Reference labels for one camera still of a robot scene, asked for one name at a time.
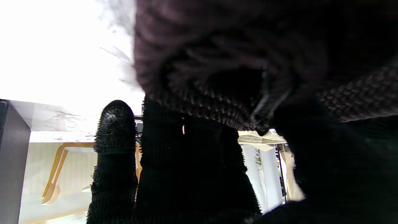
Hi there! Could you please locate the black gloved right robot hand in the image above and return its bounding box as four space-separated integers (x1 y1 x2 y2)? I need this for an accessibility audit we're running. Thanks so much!
86 93 398 224

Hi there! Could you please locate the beige woven belt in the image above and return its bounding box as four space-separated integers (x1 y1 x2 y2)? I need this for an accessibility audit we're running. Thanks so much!
238 129 286 145

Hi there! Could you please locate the dark brown woven belt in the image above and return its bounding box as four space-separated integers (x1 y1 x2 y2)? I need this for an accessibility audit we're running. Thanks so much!
134 0 398 132

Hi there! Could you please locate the black square storage box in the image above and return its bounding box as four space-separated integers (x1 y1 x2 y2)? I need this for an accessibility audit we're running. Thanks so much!
0 99 31 224

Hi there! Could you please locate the printed room scene backdrop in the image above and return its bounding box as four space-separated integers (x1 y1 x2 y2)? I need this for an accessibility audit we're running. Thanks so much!
19 131 307 224

